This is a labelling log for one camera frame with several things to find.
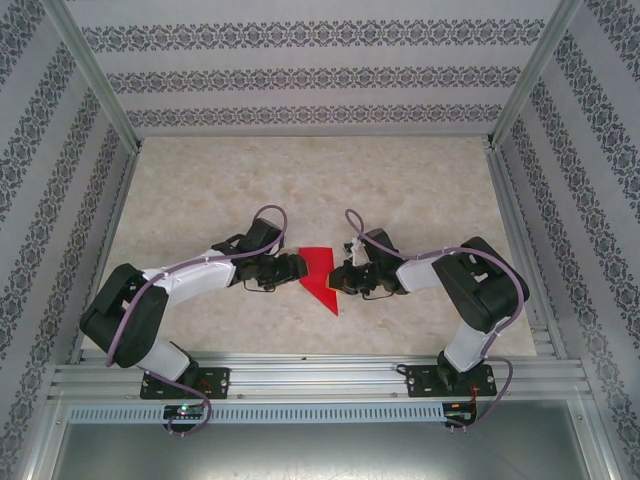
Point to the red square paper sheet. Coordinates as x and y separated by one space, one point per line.
317 270

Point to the aluminium mounting rail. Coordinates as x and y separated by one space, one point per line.
320 375

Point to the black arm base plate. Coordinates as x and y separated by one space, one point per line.
420 380
217 382

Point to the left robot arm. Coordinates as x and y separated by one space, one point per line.
125 325

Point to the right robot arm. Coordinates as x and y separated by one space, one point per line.
480 290

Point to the aluminium frame post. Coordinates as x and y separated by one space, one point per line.
95 75
537 75

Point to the aluminium side rail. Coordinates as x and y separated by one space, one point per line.
525 250
110 240

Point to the grey sheet metal panel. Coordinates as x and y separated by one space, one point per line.
320 450

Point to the small circuit board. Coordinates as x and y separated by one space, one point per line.
457 407
182 411

